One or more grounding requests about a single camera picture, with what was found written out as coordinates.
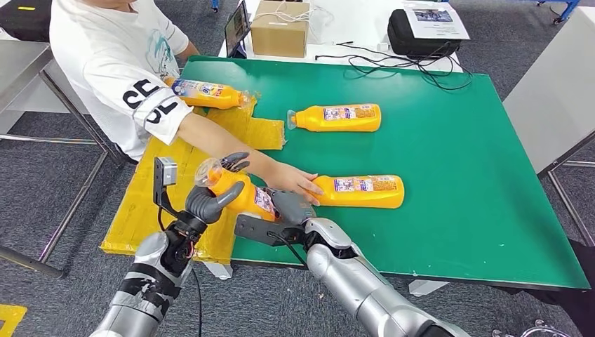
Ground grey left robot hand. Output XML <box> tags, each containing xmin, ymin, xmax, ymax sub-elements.
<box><xmin>185</xmin><ymin>152</ymin><xmax>252</xmax><ymax>225</ymax></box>

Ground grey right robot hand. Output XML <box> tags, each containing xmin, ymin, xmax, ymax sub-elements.
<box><xmin>271</xmin><ymin>188</ymin><xmax>317</xmax><ymax>225</ymax></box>

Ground person's right hand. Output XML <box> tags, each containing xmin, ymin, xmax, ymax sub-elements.
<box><xmin>262</xmin><ymin>160</ymin><xmax>325</xmax><ymax>207</ymax></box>

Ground orange plastic detergent bottle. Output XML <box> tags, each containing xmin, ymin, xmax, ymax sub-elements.
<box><xmin>194</xmin><ymin>157</ymin><xmax>280</xmax><ymax>223</ymax></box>
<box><xmin>286</xmin><ymin>103</ymin><xmax>382</xmax><ymax>133</ymax></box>
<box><xmin>310</xmin><ymin>174</ymin><xmax>406</xmax><ymax>210</ymax></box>
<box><xmin>165</xmin><ymin>78</ymin><xmax>252</xmax><ymax>111</ymax></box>

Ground yellow taped cardboard mat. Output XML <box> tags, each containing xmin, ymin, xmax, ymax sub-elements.
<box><xmin>100</xmin><ymin>95</ymin><xmax>287</xmax><ymax>265</ymax></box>

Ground white table foot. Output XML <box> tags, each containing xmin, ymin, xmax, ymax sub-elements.
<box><xmin>203</xmin><ymin>261</ymin><xmax>234</xmax><ymax>282</ymax></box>
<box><xmin>408</xmin><ymin>279</ymin><xmax>450</xmax><ymax>298</ymax></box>

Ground black stool seat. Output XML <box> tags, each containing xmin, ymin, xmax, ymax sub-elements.
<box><xmin>114</xmin><ymin>144</ymin><xmax>139</xmax><ymax>166</ymax></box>

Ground brown cardboard box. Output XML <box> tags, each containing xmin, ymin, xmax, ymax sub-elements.
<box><xmin>250</xmin><ymin>0</ymin><xmax>311</xmax><ymax>58</ymax></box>

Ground black tablet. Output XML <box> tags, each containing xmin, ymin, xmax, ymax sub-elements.
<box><xmin>224</xmin><ymin>0</ymin><xmax>252</xmax><ymax>58</ymax></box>

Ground white table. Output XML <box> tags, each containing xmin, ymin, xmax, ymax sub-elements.
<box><xmin>218</xmin><ymin>0</ymin><xmax>464</xmax><ymax>73</ymax></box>

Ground black zip case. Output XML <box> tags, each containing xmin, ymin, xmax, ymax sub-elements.
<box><xmin>387</xmin><ymin>8</ymin><xmax>462</xmax><ymax>59</ymax></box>

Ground white printed paper sheet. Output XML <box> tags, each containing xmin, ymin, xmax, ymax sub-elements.
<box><xmin>403</xmin><ymin>4</ymin><xmax>470</xmax><ymax>41</ymax></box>

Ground yellow floor tape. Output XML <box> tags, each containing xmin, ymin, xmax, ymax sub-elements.
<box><xmin>0</xmin><ymin>304</ymin><xmax>27</xmax><ymax>337</ymax></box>

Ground grey metal table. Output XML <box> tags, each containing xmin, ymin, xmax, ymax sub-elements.
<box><xmin>0</xmin><ymin>39</ymin><xmax>124</xmax><ymax>280</ymax></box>

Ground black bag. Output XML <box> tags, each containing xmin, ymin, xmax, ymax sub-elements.
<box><xmin>0</xmin><ymin>0</ymin><xmax>53</xmax><ymax>43</ymax></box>

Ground pale grey table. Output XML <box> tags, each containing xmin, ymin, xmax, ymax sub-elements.
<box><xmin>502</xmin><ymin>6</ymin><xmax>595</xmax><ymax>247</ymax></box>

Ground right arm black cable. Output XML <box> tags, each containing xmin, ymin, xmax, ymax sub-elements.
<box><xmin>267</xmin><ymin>231</ymin><xmax>310</xmax><ymax>268</ymax></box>

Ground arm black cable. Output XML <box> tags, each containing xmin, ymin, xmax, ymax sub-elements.
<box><xmin>267</xmin><ymin>231</ymin><xmax>310</xmax><ymax>268</ymax></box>
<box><xmin>191</xmin><ymin>267</ymin><xmax>204</xmax><ymax>337</ymax></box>

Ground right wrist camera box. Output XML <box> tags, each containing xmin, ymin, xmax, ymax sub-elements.
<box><xmin>234</xmin><ymin>213</ymin><xmax>310</xmax><ymax>249</ymax></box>

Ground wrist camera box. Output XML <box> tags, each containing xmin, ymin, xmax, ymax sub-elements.
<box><xmin>153</xmin><ymin>157</ymin><xmax>187</xmax><ymax>220</ymax></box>
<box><xmin>234</xmin><ymin>213</ymin><xmax>310</xmax><ymax>249</ymax></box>

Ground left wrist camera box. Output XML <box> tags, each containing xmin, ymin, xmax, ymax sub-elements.
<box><xmin>153</xmin><ymin>157</ymin><xmax>187</xmax><ymax>220</ymax></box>

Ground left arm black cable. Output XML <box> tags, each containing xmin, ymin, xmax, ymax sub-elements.
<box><xmin>191</xmin><ymin>267</ymin><xmax>204</xmax><ymax>337</ymax></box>

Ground black table cable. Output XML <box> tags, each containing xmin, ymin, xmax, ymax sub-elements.
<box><xmin>315</xmin><ymin>41</ymin><xmax>474</xmax><ymax>91</ymax></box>

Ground white cable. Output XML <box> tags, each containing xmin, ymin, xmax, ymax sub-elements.
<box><xmin>253</xmin><ymin>0</ymin><xmax>335</xmax><ymax>25</ymax></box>

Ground chrome metal frame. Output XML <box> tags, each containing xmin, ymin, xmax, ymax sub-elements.
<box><xmin>491</xmin><ymin>319</ymin><xmax>575</xmax><ymax>337</ymax></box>

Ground blue metal frame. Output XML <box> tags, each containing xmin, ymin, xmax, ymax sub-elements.
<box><xmin>511</xmin><ymin>0</ymin><xmax>582</xmax><ymax>25</ymax></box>

